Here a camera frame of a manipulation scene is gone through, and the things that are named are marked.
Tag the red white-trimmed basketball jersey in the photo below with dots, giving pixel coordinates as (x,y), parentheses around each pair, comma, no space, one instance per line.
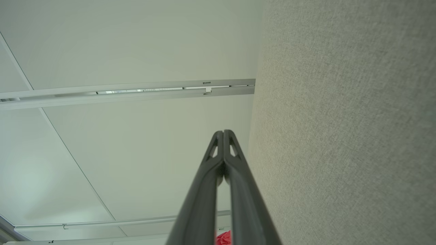
(223,239)

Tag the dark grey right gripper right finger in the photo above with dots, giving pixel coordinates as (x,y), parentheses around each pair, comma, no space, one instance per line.
(247,211)

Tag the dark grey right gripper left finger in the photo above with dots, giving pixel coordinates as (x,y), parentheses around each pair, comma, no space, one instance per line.
(201,204)

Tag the grey fabric sofa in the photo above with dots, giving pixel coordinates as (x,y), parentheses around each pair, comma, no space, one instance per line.
(340,119)

